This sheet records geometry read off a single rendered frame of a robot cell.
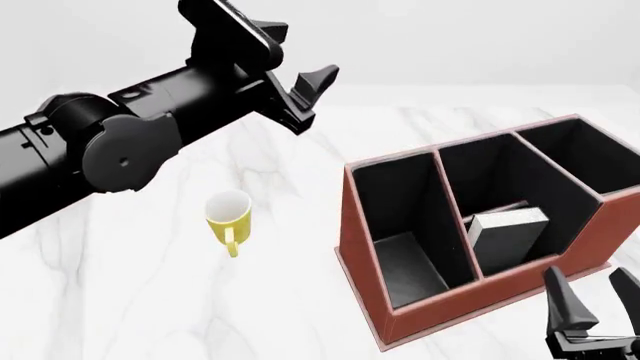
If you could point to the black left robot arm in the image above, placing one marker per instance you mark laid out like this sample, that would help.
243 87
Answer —
60 157

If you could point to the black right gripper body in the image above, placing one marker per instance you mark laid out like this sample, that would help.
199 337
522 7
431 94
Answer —
595 347

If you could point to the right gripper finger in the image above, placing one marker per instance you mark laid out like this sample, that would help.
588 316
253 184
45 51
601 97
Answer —
629 296
567 300

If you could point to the yellow mug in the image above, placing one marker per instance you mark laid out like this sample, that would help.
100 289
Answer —
231 224

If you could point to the red-brown desk caddy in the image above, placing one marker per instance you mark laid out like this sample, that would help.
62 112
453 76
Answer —
500 300

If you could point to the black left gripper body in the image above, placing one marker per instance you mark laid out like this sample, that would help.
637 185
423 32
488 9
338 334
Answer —
292 112

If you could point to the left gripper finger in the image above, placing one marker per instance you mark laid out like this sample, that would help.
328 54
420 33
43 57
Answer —
274 32
314 83

